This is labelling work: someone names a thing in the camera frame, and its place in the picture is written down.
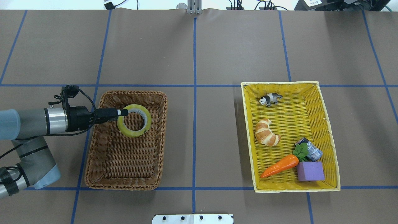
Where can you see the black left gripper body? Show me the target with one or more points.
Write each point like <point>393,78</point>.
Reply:
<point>78,117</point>

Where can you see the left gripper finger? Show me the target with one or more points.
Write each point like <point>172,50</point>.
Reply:
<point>103,115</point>

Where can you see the yellow clear tape roll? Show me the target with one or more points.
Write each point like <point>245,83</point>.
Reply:
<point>143,112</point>

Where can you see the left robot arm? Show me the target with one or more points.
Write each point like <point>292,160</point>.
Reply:
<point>26,130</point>

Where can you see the brown wicker basket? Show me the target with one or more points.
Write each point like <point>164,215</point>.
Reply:
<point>118,162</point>

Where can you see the yellow woven basket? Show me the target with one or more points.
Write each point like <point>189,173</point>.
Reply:
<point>300,113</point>

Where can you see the small black adapter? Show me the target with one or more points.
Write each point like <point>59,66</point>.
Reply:
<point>109,6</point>

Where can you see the toy croissant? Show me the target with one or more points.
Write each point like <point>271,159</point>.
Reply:
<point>264,134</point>

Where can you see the toy panda figure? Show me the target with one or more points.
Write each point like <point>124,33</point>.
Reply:
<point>270,98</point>

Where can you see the toy carrot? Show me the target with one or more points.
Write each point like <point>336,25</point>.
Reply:
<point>292,160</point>

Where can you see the purple foam block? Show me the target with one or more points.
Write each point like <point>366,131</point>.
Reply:
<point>310,171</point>

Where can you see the blue crumpled can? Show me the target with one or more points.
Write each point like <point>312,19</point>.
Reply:
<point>314,153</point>

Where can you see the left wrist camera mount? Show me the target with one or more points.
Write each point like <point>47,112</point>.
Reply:
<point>67,92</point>

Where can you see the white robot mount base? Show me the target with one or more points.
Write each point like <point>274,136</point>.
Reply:
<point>193,219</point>

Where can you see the aluminium frame post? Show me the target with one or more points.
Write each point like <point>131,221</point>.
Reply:
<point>194,7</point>

